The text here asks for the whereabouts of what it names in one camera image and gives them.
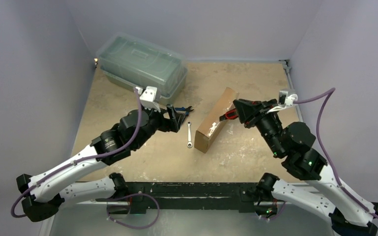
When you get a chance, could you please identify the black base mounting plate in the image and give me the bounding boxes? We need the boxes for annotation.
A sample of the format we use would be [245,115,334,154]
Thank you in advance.
[95,181,289,216]

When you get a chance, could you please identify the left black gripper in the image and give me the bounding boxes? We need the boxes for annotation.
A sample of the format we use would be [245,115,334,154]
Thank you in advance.
[133,103,184,149]

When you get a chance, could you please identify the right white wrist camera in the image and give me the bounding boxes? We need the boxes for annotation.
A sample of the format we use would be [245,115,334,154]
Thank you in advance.
[267,89,298,114]

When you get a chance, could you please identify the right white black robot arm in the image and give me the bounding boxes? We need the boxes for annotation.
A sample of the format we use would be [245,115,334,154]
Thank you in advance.
[233,99,378,236]

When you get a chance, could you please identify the red utility knife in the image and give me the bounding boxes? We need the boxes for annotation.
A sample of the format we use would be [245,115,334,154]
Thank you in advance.
[219,108,239,122]

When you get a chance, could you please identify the silver ratchet wrench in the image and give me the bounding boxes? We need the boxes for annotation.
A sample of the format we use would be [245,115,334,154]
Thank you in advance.
[187,121,193,148]

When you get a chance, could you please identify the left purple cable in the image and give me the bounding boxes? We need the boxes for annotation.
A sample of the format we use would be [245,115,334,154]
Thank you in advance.
[11,87,143,218]

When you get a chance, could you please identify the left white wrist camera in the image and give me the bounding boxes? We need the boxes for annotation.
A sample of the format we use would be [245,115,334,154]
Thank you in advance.
[134,86,161,112]

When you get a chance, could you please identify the clear plastic storage bin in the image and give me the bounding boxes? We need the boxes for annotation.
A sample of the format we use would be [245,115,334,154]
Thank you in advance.
[96,32,188,105]

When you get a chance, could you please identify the brown cardboard express box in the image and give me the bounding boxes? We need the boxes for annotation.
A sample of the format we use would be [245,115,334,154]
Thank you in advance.
[194,87,239,153]

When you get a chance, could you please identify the blue handled pliers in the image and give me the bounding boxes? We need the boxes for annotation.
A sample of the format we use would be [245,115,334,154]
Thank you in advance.
[174,106,194,117]

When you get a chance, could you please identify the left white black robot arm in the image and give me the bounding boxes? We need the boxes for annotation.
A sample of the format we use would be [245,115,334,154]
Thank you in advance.
[16,105,193,222]

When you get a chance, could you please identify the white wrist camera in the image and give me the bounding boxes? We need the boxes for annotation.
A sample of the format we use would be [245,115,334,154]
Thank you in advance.
[134,86,161,112]
[267,89,298,114]

